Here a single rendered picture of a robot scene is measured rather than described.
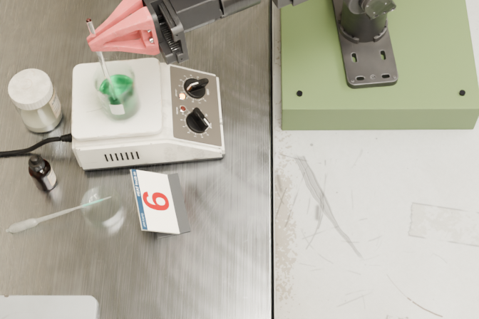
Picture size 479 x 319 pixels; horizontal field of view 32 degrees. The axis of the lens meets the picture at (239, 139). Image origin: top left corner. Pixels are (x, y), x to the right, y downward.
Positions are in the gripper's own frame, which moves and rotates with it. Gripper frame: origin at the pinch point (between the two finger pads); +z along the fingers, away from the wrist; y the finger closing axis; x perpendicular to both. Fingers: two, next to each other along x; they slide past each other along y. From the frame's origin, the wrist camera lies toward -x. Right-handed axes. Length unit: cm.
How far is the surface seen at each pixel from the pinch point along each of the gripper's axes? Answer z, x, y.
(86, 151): 5.9, 19.0, 1.2
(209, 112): -11.5, 21.8, 1.3
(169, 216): -0.6, 24.2, 12.4
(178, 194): -3.1, 25.0, 9.5
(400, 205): -29.2, 26.0, 23.7
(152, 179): -0.7, 23.3, 6.7
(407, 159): -33.6, 26.1, 18.2
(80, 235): 11.0, 25.1, 9.1
